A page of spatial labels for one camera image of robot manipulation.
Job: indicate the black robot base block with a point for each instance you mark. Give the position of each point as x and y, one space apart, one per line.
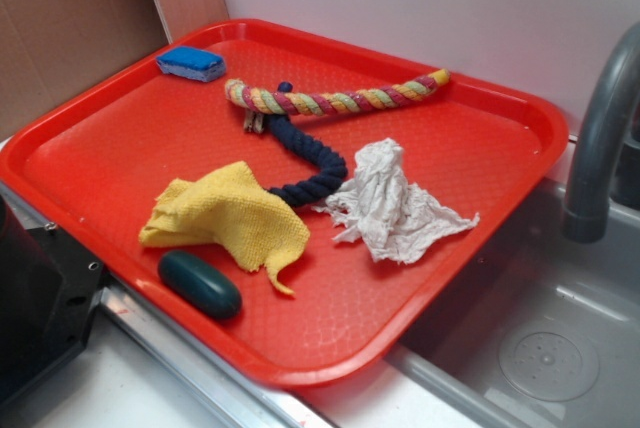
50 288

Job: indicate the crumpled white paper towel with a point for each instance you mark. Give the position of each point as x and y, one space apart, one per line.
396 220

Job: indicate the yellow microfibre cloth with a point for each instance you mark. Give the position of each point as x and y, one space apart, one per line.
228 207

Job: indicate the dark green oval capsule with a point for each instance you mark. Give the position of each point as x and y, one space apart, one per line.
200 284

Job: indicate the blue sponge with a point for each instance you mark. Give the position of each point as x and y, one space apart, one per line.
192 63

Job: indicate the red plastic tray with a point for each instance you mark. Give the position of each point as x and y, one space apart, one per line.
96 165

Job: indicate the grey plastic sink basin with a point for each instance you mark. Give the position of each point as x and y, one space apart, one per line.
536 330

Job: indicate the brown cardboard panel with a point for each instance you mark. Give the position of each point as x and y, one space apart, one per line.
53 50

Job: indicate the grey sink faucet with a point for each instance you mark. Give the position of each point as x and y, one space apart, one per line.
605 164

